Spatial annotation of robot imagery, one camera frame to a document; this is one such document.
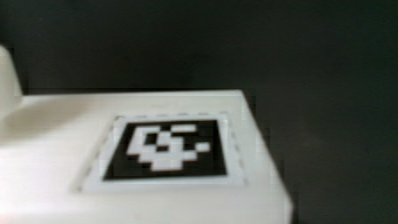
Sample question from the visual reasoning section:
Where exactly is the white drawer box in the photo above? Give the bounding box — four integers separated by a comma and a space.
0, 47, 292, 224

